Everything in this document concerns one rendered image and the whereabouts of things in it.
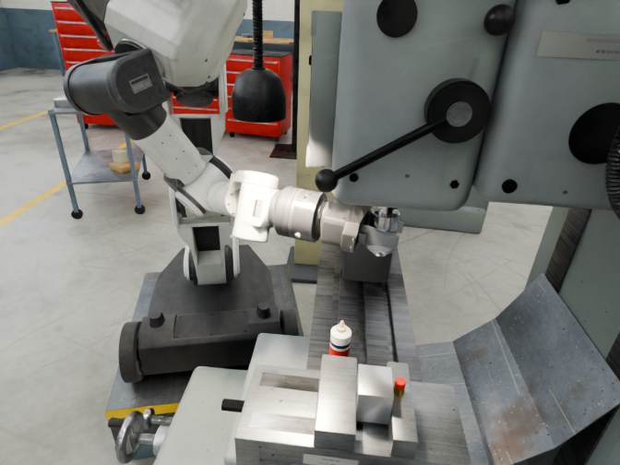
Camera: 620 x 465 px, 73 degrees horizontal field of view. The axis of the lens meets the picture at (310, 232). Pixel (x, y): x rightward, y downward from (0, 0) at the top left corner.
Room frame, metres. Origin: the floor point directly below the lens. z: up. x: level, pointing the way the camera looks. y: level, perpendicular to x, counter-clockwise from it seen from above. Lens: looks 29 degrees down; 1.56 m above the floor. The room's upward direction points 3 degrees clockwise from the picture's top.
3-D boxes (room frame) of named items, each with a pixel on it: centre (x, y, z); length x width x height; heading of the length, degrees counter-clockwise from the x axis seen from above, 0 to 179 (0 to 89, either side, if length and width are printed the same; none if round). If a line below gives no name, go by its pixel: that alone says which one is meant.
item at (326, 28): (0.62, -0.01, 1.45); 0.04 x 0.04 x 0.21; 86
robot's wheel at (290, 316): (1.15, 0.06, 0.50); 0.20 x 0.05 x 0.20; 11
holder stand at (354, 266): (1.03, -0.15, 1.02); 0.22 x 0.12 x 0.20; 178
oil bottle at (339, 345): (0.63, -0.07, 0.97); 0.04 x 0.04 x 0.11
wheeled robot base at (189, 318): (1.34, 0.37, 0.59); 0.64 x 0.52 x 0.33; 11
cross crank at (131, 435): (0.65, 0.38, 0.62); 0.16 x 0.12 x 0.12; 86
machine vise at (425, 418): (0.46, -0.08, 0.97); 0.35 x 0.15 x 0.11; 85
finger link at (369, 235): (0.59, -0.11, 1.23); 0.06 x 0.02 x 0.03; 72
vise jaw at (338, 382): (0.46, -0.05, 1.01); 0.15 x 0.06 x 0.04; 175
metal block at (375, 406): (0.46, -0.11, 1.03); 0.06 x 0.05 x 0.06; 175
